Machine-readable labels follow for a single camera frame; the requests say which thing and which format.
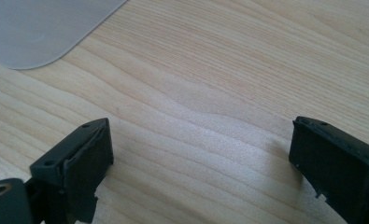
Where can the clear plastic storage box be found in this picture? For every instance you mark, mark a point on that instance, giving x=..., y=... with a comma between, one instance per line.
x=32, y=31

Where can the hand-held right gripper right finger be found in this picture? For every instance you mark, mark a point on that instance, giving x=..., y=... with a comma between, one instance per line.
x=334, y=161

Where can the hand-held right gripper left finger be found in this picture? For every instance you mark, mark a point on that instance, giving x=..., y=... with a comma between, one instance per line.
x=79, y=161

